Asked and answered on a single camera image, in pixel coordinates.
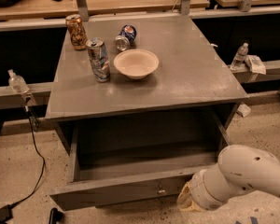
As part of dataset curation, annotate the grey top drawer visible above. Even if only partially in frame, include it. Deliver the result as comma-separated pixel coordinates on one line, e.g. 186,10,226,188
50,105,235,211

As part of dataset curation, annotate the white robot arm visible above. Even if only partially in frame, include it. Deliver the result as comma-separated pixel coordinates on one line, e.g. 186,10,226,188
176,145,280,211

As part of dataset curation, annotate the grey drawer cabinet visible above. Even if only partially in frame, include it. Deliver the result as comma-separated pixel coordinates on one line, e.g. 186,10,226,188
45,15,252,212

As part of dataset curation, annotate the white box on floor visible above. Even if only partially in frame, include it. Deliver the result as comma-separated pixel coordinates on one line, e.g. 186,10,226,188
237,104,251,118

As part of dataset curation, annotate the black object on floor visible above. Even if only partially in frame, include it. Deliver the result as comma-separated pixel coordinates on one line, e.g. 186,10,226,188
49,208,63,224

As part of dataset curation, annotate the white bowl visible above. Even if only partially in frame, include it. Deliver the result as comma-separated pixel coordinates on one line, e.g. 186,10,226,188
114,49,159,79

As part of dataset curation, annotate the white crumpled packet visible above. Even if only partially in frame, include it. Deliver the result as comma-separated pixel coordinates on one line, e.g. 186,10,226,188
245,55,266,75

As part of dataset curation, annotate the clear water bottle right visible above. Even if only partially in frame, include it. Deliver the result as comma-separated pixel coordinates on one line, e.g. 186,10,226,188
230,43,248,70

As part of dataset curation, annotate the silver blue tall can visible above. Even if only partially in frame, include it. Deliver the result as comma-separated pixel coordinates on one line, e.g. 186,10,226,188
86,37,110,82

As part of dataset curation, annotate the blue pepsi can lying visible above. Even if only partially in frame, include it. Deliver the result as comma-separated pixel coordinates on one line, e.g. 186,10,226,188
115,24,137,51

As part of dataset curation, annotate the black power adapter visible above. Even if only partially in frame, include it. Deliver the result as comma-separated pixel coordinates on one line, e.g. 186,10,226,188
0,204,13,224

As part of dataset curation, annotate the orange soda can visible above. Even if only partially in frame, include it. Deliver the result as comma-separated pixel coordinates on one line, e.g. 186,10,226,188
65,14,87,50

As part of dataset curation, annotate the black cable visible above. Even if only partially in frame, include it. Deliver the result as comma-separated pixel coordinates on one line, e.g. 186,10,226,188
8,94,47,209

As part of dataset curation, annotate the clear bottle on left rail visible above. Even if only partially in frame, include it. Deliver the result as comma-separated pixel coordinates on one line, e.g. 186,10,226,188
7,69,29,94

